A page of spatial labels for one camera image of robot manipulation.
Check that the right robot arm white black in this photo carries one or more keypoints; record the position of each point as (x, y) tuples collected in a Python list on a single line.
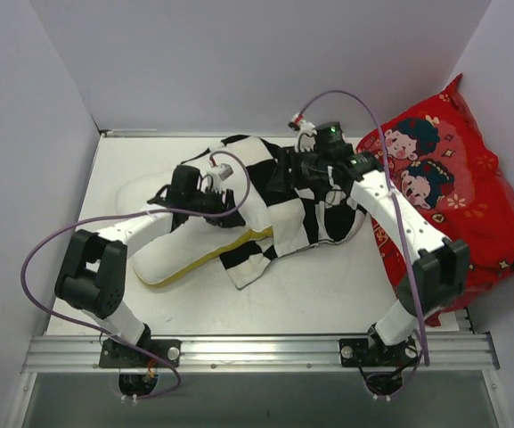
[(436, 266)]

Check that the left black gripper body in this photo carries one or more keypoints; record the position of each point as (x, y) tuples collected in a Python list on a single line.
[(223, 207)]

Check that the aluminium mounting rail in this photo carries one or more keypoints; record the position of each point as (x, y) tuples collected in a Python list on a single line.
[(459, 351)]

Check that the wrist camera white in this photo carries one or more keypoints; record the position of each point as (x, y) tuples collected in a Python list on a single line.
[(306, 137), (220, 172)]

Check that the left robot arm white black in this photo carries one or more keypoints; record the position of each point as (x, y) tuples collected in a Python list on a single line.
[(92, 276)]

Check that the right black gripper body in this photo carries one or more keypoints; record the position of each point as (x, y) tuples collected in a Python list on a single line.
[(287, 168)]

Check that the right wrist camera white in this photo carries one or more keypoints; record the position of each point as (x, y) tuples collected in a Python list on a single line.
[(306, 137)]

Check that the red cartoon print pillow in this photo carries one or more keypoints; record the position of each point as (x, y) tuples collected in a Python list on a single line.
[(438, 159)]

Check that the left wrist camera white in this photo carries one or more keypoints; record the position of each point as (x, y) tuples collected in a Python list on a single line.
[(220, 172)]

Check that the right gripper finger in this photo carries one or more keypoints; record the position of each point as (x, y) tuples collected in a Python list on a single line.
[(286, 157), (280, 182)]

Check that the black white checkered pillowcase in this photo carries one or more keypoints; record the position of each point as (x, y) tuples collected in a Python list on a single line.
[(276, 224)]

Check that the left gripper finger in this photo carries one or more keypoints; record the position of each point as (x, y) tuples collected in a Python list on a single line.
[(217, 219), (234, 219)]

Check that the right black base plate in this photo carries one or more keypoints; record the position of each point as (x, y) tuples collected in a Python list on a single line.
[(365, 352)]

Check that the white pillow yellow edge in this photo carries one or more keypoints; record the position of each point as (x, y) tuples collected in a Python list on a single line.
[(172, 256)]

